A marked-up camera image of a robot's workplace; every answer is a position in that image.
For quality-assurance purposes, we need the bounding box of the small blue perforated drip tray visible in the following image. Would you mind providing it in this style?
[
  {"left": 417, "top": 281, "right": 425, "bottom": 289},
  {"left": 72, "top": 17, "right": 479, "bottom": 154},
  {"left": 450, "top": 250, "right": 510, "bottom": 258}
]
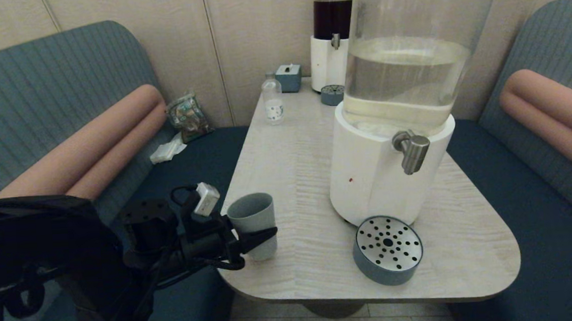
[{"left": 320, "top": 84, "right": 346, "bottom": 107}]

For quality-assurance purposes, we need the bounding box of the white crumpled tissue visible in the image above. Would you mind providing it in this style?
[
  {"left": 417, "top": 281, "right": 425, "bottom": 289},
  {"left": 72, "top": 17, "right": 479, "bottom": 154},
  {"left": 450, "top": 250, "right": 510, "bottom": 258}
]
[{"left": 148, "top": 132, "right": 189, "bottom": 165}]

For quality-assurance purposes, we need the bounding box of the dark blue bench seat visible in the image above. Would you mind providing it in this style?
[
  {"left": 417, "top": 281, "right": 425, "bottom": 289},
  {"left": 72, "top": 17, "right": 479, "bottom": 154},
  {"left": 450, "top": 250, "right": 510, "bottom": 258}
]
[
  {"left": 17, "top": 125, "right": 262, "bottom": 321},
  {"left": 435, "top": 113, "right": 572, "bottom": 321}
]

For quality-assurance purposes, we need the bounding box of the large blue perforated drip tray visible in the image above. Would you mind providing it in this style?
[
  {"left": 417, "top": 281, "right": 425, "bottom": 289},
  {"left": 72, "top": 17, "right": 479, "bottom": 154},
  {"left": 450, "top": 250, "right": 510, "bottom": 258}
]
[{"left": 350, "top": 214, "right": 426, "bottom": 288}]

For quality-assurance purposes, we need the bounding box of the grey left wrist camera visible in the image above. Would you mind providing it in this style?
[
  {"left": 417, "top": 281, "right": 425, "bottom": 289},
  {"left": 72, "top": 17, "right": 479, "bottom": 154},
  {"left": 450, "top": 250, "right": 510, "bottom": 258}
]
[{"left": 190, "top": 181, "right": 222, "bottom": 218}]

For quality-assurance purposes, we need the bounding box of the grey plastic cup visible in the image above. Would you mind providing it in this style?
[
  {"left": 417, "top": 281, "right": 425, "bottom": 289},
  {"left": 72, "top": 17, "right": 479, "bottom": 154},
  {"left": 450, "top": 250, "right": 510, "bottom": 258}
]
[{"left": 226, "top": 192, "right": 279, "bottom": 263}]

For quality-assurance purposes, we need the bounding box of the pink bench bolster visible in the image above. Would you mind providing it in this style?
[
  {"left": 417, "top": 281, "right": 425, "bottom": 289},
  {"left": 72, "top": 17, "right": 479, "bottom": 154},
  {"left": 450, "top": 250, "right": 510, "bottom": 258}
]
[
  {"left": 497, "top": 66, "right": 572, "bottom": 192},
  {"left": 0, "top": 83, "right": 173, "bottom": 206}
]

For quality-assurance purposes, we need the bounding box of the grey-blue ribbed bench backrest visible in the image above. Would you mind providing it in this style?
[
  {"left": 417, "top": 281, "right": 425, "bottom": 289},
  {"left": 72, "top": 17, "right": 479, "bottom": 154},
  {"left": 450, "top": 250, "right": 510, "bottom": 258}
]
[
  {"left": 0, "top": 16, "right": 183, "bottom": 233},
  {"left": 470, "top": 0, "right": 572, "bottom": 246}
]

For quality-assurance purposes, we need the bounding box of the steel water dispenser tap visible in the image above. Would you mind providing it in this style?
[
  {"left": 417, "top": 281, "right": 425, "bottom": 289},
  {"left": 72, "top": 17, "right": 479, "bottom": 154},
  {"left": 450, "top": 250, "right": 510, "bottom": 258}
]
[{"left": 391, "top": 128, "right": 432, "bottom": 177}]

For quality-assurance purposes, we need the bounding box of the small dark drink dispenser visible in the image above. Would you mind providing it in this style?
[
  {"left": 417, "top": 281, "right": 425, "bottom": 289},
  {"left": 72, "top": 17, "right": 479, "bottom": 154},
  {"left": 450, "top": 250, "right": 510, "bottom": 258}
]
[{"left": 306, "top": 0, "right": 359, "bottom": 93}]

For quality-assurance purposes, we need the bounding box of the clear plastic bottle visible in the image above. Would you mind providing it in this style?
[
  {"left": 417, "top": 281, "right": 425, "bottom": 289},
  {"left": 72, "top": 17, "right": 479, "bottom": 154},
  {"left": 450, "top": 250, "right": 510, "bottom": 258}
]
[{"left": 261, "top": 71, "right": 285, "bottom": 126}]

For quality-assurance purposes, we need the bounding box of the small blue tissue box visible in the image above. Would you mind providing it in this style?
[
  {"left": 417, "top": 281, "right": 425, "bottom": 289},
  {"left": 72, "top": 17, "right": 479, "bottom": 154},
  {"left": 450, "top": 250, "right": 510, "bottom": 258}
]
[{"left": 274, "top": 63, "right": 303, "bottom": 94}]

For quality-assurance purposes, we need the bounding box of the crinkled snack bag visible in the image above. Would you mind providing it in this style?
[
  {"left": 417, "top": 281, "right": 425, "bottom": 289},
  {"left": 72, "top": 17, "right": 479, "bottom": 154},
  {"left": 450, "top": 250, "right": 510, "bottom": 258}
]
[{"left": 164, "top": 91, "right": 214, "bottom": 145}]

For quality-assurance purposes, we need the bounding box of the large clear water dispenser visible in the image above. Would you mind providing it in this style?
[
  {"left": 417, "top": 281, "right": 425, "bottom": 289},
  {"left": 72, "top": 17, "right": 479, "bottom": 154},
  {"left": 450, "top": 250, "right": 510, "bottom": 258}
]
[{"left": 317, "top": 0, "right": 520, "bottom": 230}]

